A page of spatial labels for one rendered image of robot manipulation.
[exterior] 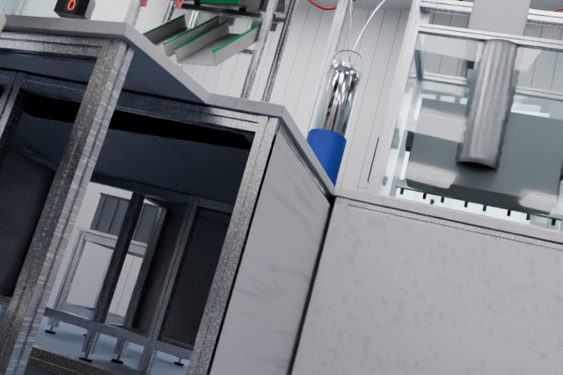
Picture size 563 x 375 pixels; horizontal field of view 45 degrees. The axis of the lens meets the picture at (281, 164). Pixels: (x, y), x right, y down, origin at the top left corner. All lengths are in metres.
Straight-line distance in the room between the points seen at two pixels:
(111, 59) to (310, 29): 4.67
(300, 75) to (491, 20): 3.35
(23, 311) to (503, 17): 1.96
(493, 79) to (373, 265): 0.78
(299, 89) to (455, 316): 3.85
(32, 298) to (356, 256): 1.17
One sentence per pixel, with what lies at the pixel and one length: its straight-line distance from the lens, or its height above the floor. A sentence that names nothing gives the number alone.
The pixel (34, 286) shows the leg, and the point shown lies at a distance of 1.33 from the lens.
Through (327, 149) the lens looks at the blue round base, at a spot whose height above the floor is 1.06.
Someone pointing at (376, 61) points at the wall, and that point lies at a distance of 5.64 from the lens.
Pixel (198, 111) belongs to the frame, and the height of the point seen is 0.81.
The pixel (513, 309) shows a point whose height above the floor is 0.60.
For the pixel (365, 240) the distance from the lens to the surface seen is 2.20.
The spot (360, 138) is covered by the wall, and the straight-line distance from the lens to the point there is 5.39.
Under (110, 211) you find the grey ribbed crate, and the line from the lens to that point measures 4.10.
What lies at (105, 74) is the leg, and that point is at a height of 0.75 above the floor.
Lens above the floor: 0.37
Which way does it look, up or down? 13 degrees up
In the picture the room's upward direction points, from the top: 15 degrees clockwise
